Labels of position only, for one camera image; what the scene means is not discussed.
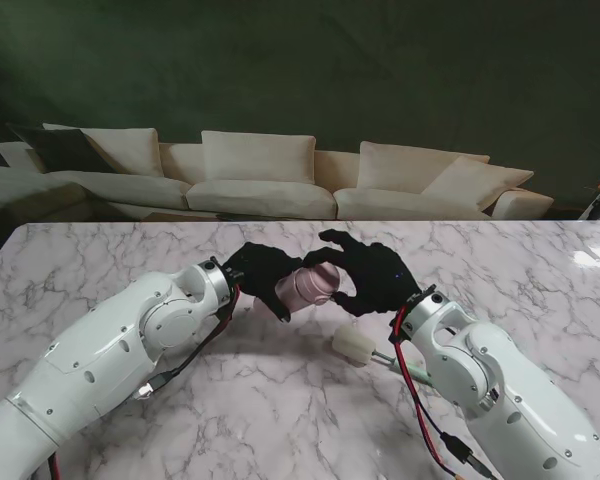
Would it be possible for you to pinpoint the small cream throw pillow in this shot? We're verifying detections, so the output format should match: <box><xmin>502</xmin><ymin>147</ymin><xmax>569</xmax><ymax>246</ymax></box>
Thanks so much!
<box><xmin>422</xmin><ymin>155</ymin><xmax>535</xmax><ymax>211</ymax></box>

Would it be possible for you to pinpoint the dark grey sofa cushion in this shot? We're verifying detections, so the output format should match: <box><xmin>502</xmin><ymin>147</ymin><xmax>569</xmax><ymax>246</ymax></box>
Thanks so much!
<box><xmin>7</xmin><ymin>123</ymin><xmax>117</xmax><ymax>175</ymax></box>

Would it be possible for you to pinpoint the cream fabric sofa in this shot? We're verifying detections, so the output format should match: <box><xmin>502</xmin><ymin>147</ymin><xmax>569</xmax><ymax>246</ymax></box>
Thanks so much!
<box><xmin>0</xmin><ymin>122</ymin><xmax>556</xmax><ymax>222</ymax></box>

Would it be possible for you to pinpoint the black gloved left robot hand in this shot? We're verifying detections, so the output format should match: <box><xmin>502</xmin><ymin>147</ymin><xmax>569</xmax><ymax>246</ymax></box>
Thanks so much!
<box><xmin>222</xmin><ymin>241</ymin><xmax>306</xmax><ymax>324</ymax></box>

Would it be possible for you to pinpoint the cream sofa back cushion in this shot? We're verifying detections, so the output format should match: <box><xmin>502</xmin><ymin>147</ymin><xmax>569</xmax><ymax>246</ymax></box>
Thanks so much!
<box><xmin>42</xmin><ymin>123</ymin><xmax>165</xmax><ymax>177</ymax></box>
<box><xmin>357</xmin><ymin>141</ymin><xmax>491</xmax><ymax>194</ymax></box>
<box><xmin>201</xmin><ymin>130</ymin><xmax>317</xmax><ymax>185</ymax></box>

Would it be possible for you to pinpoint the red black cable bundle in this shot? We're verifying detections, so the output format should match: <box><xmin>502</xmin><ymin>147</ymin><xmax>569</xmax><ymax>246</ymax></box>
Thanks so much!
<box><xmin>388</xmin><ymin>304</ymin><xmax>496</xmax><ymax>480</ymax></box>
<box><xmin>44</xmin><ymin>284</ymin><xmax>244</xmax><ymax>480</ymax></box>

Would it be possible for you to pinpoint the sponge cup brush green handle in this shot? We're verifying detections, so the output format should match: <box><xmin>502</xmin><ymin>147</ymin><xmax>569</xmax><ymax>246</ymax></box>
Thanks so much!
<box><xmin>333</xmin><ymin>323</ymin><xmax>436</xmax><ymax>389</ymax></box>

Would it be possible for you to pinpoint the pink thermos lid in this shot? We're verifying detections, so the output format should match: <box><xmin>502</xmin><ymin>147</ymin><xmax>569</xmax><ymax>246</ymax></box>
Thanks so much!
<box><xmin>290</xmin><ymin>262</ymin><xmax>342</xmax><ymax>306</ymax></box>

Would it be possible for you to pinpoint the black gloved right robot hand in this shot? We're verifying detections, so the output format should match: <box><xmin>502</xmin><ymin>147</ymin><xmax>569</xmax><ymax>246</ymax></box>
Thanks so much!
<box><xmin>302</xmin><ymin>228</ymin><xmax>424</xmax><ymax>319</ymax></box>

